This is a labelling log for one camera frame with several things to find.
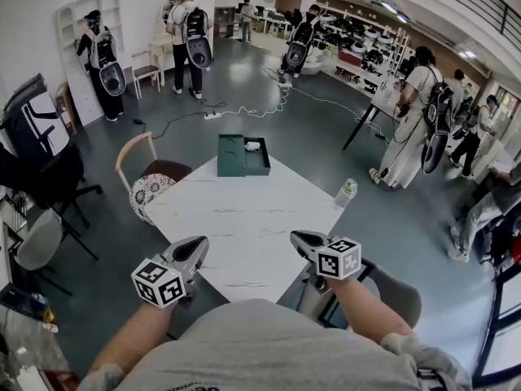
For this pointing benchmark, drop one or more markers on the person's grey shirt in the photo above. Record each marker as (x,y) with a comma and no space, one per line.
(260,348)

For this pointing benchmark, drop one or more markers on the clear plastic water bottle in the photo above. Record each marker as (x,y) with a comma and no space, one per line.
(347,191)

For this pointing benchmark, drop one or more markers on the white shelf cabinet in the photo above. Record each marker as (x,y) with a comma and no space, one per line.
(81,96)

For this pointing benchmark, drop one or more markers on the ceiling strip lights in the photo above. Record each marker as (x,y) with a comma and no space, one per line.
(388,6)

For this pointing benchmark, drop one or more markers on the white pod backpack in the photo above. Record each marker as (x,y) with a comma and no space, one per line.
(199,53)
(112,80)
(296,57)

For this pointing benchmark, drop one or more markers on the dark green box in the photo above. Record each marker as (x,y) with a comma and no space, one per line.
(232,159)

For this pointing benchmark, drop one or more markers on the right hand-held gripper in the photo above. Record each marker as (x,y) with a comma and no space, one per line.
(338,261)

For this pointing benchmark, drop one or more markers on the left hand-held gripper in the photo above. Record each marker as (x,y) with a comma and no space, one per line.
(156,285)

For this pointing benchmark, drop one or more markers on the white power strip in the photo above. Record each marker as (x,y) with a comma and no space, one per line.
(212,116)
(284,84)

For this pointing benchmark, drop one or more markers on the white chair with brown seat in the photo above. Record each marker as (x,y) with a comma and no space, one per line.
(145,71)

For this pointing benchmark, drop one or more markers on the white shelving rack with equipment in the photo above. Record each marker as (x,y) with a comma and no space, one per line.
(401,51)

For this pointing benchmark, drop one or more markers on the glass side table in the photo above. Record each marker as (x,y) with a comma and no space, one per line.
(28,340)

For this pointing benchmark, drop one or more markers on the small wooden side cabinet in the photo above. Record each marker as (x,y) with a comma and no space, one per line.
(65,108)

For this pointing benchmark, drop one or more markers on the white table with black legs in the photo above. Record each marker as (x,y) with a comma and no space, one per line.
(382,98)

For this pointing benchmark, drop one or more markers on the black balcony railing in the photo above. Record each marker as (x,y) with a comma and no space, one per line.
(468,2)

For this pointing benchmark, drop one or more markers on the black pod backpack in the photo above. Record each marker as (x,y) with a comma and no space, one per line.
(433,153)

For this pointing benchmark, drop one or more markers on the white vanity with mirror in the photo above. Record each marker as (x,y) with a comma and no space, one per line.
(156,53)

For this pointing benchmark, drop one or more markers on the round patterned cushion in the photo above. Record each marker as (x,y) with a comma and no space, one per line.
(146,196)

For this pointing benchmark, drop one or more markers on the beige shell chair black legs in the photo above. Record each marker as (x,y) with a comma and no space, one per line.
(401,295)

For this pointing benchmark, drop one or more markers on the person's left forearm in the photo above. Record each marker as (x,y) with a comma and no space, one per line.
(130,336)

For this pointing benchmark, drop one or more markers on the grey shell chair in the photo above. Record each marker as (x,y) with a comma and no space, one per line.
(36,242)

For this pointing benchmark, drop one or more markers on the row of office desks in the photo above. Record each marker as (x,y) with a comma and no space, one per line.
(268,20)

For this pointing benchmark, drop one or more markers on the white oval basin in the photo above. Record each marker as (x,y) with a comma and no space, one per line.
(315,67)

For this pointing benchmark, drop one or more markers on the person's right forearm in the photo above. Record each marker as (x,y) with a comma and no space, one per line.
(362,308)

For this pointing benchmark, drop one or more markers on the small white object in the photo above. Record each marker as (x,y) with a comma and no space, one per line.
(252,145)

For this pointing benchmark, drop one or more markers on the row of black white devices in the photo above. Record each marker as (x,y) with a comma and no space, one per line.
(346,35)

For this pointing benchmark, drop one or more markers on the black office chair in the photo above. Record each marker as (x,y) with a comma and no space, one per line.
(53,177)

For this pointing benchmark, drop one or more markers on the wooden chair with brown seat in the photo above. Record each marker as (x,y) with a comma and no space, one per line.
(171,168)

